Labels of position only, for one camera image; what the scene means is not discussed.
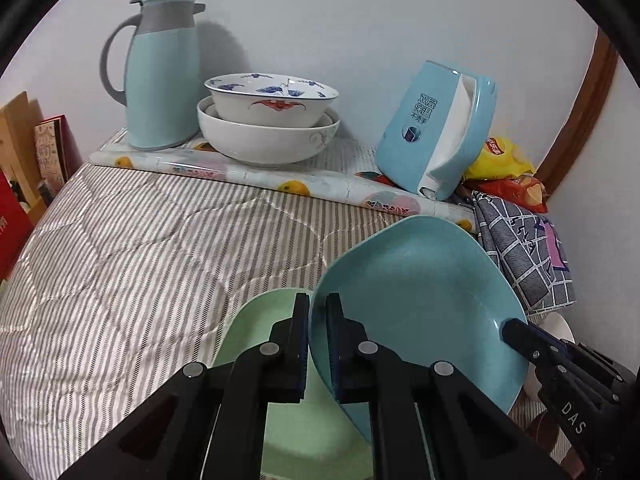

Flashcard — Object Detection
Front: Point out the light blue electric kettle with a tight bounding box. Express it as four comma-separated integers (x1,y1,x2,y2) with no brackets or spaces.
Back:
375,61,498,200

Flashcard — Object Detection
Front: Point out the red chips bag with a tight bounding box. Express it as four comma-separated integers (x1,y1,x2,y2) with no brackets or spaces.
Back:
468,176,548,214

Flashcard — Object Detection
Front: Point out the red box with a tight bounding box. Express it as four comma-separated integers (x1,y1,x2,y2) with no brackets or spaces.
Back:
0,174,34,280

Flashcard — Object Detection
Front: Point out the teal thermos jug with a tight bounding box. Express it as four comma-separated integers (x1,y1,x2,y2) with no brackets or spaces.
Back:
99,0,206,151

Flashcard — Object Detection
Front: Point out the grey checked folded cloth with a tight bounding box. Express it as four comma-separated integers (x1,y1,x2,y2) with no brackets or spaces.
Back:
471,191,576,316

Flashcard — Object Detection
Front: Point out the light blue square plate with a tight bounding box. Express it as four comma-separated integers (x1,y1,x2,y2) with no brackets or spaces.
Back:
309,216,528,412

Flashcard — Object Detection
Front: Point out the fruit print rolled mat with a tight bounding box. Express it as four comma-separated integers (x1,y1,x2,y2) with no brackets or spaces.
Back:
90,130,477,233

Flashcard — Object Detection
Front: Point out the blue patterned porcelain bowl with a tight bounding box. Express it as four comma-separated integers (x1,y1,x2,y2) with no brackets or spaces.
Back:
204,73,340,128

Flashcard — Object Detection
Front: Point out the striped quilted table cover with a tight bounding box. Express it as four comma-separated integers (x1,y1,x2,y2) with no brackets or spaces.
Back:
0,161,572,480

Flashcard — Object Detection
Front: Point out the patterned book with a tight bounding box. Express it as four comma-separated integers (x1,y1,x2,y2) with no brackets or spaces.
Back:
34,115,81,196

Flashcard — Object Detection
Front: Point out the yellow chips bag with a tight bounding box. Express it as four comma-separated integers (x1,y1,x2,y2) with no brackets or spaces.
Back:
463,136,536,180

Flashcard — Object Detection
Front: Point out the white porcelain bowl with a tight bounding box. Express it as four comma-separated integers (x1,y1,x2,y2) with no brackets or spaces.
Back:
196,96,341,167

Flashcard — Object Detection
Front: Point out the light green square plate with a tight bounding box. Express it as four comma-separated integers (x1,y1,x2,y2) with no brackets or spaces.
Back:
214,288,373,480

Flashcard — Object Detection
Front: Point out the brown wooden door frame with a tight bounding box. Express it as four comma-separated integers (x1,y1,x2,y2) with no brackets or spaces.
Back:
536,27,620,196

